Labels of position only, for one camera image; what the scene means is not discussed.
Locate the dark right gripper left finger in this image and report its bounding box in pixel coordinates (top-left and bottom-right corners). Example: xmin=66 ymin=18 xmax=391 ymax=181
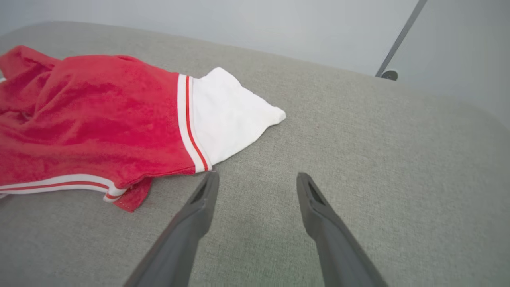
xmin=124 ymin=171 xmax=220 ymax=287

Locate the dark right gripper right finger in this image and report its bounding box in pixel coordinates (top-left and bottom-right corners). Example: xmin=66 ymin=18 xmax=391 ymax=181
xmin=296 ymin=172 xmax=389 ymax=287

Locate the red white basketball jersey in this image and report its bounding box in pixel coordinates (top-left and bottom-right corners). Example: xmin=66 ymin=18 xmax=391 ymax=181
xmin=0 ymin=45 xmax=287 ymax=213

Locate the grey fabric sofa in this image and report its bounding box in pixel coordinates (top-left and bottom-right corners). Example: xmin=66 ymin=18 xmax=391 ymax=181
xmin=0 ymin=21 xmax=510 ymax=287

